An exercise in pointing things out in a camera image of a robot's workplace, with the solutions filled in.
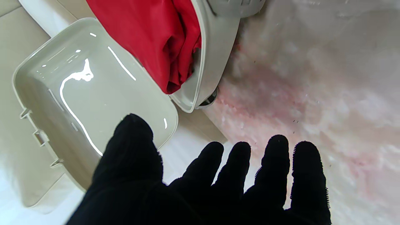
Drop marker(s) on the red shirt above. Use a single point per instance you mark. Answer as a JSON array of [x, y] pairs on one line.
[[150, 37]]

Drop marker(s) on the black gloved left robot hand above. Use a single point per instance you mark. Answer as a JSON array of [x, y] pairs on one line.
[[140, 187]]

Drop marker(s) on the beige translucent suitcase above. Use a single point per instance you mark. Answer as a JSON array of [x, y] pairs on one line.
[[93, 93]]

